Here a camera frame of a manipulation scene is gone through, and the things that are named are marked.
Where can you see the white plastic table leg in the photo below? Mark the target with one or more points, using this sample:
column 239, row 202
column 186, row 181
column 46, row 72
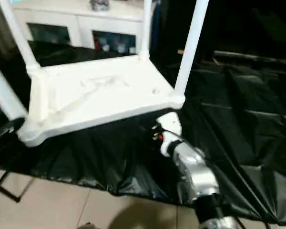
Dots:
column 19, row 35
column 146, row 28
column 4, row 90
column 190, row 47

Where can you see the white plastic table top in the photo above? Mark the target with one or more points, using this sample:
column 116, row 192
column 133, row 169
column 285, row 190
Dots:
column 97, row 83

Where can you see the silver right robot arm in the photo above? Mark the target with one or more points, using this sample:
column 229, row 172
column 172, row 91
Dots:
column 195, row 164

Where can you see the black stand leg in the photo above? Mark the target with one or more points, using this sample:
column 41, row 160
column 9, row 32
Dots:
column 4, row 189

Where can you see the black mat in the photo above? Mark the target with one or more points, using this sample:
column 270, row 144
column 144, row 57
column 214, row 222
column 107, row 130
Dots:
column 228, row 119

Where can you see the white cup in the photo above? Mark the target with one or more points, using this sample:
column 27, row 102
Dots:
column 132, row 49

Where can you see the printed box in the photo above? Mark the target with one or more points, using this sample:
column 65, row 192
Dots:
column 120, row 47

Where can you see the white jar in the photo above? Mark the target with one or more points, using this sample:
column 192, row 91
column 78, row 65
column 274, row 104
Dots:
column 106, row 48

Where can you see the grey curtain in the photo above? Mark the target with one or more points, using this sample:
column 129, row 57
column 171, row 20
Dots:
column 0, row 23

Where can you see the red package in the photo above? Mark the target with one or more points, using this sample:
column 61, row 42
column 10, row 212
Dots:
column 97, row 43

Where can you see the black flat monitor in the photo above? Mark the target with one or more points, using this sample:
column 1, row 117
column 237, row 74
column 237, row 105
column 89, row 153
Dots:
column 252, row 57

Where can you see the white glass-door cabinet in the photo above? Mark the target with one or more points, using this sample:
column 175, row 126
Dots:
column 85, row 21

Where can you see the black object pile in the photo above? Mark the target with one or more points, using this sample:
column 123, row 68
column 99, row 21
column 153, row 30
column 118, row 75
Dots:
column 99, row 4

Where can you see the black backdrop cloth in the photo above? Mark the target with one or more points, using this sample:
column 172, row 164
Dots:
column 248, row 23

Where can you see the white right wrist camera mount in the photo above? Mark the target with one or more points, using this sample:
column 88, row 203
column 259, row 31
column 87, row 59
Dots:
column 171, row 124

